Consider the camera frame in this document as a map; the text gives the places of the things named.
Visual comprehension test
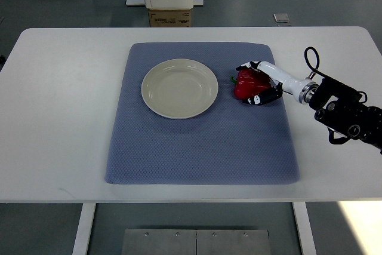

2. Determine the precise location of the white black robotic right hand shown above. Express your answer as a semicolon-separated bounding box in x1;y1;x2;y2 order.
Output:
236;61;318;106

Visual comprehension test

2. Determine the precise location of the red bell pepper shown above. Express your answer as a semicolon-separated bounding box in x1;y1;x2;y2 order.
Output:
230;68;272;100

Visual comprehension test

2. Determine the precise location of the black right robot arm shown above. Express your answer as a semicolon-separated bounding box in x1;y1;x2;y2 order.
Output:
309;76;381;149

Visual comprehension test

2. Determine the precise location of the small grey floor plate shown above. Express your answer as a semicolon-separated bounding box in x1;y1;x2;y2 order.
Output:
273;13;290;23

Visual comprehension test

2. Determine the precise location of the cream round plate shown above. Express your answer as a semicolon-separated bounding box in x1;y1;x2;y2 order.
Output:
141;59;218;119

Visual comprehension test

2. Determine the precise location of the blue textured mat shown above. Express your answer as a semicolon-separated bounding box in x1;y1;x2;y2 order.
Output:
105;42;300;185

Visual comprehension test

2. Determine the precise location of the right white table leg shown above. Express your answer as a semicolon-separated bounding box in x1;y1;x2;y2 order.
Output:
292;202;317;255

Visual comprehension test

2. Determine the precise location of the white table leg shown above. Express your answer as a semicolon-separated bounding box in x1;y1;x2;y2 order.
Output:
292;202;317;255
72;203;96;255

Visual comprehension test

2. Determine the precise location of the cardboard box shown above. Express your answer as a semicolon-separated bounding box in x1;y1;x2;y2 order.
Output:
148;10;191;27

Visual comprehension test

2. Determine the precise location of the left white table leg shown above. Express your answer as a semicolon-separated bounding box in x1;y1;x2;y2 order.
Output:
72;203;96;255

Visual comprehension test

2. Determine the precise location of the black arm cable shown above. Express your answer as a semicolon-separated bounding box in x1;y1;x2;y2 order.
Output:
303;46;329;79

